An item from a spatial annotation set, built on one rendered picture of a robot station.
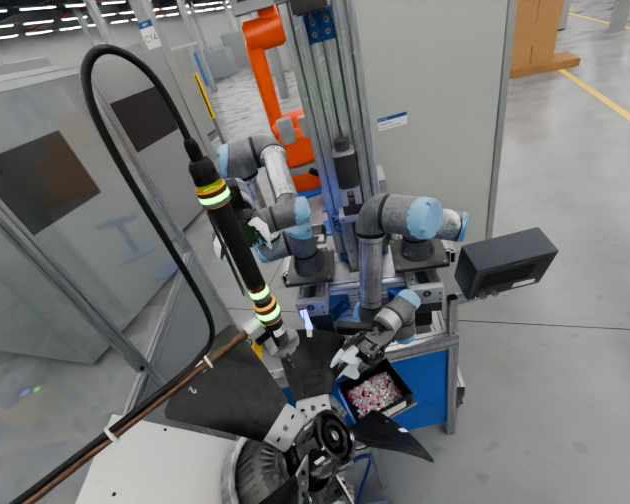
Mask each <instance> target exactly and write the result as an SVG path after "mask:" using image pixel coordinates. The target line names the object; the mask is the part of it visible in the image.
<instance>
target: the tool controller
mask: <svg viewBox="0 0 630 504"><path fill-rule="evenodd" d="M558 252H559V251H558V249H557V248H556V247H555V245H554V244H553V243H552V242H551V241H550V240H549V238H548V237H547V236H546V235H545V234H544V233H543V231H542V230H541V229H540V228H539V227H534V228H530V229H526V230H523V231H519V232H515V233H511V234H507V235H503V236H499V237H495V238H491V239H487V240H483V241H479V242H475V243H471V244H467V245H463V246H462V247H461V250H460V254H459V258H458V263H457V267H456V271H455V275H454V277H455V279H456V281H457V283H458V285H459V287H460V288H461V290H462V292H463V294H464V296H465V297H466V299H467V300H470V299H474V298H479V297H480V298H481V300H485V299H487V295H492V296H493V297H497V296H498V295H499V292H503V291H507V290H511V289H515V288H519V287H523V286H528V285H532V284H536V283H539V281H540V280H541V278H542V277H543V275H544V274H545V272H546V270H547V269H548V267H549V266H550V264H551V263H552V261H553V259H554V258H555V256H556V255H557V253H558Z"/></svg>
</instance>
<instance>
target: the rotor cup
mask: <svg viewBox="0 0 630 504"><path fill-rule="evenodd" d="M312 421H313V423H312V425H311V426H310V427H308V428H307V429H306V430H305V431H304V429H305V427H306V426H307V425H308V424H310V423H311V422H312ZM332 431H336V432H337V433H338V435H339V439H338V440H337V441H336V440H334V439H333V438H332V436H331V432H332ZM305 452H307V455H308V458H309V486H308V490H307V493H306V495H312V494H315V493H317V492H319V491H320V490H322V489H323V488H324V487H325V486H326V485H327V483H328V481H329V479H330V476H331V475H333V474H334V473H336V472H337V471H339V470H340V469H342V468H343V467H345V466H346V465H348V464H349V463H350V462H351V461H352V459H353V458H354V456H355V452H356V442H355V437H354V434H353V432H352V429H351V427H350V426H349V424H348V422H347V421H346V420H345V419H344V418H343V417H342V416H341V415H340V414H339V413H338V412H336V411H334V410H331V409H324V410H321V411H319V412H318V413H317V414H316V415H314V416H313V417H312V418H311V419H309V420H308V421H307V422H306V423H305V424H303V426H302V427H301V429H300V431H299V432H298V434H297V436H296V437H295V439H294V441H293V443H292V444H291V446H290V448H289V449H288V450H287V451H286V453H285V452H282V451H281V450H279V449H278V458H279V464H280V467H281V470H282V473H283V475H284V477H285V478H286V480H289V479H290V478H291V477H292V476H293V474H294V472H295V471H296V469H297V467H298V465H299V463H300V461H301V459H302V458H303V456H304V454H305ZM322 456H323V457H324V458H325V459H324V460H323V461H321V462H320V463H319V464H317V465H316V464H315V463H314V462H315V461H317V460H318V459H319V458H321V457H322Z"/></svg>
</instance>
